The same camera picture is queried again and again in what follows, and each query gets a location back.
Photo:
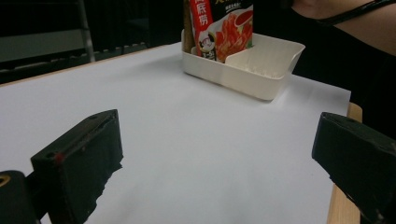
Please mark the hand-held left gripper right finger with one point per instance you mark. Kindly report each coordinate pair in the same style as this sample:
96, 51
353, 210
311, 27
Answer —
361, 161

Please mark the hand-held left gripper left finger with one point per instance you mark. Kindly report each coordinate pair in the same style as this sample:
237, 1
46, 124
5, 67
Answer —
81, 161

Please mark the white divided plastic container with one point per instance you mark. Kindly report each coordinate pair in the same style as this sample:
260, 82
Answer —
249, 81

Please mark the red and black soup packet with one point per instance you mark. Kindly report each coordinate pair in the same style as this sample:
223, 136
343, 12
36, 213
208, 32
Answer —
230, 34

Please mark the white paper sheet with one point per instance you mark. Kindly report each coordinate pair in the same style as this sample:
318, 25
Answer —
186, 140

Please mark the white metal stand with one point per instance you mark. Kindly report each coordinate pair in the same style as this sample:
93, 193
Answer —
87, 34

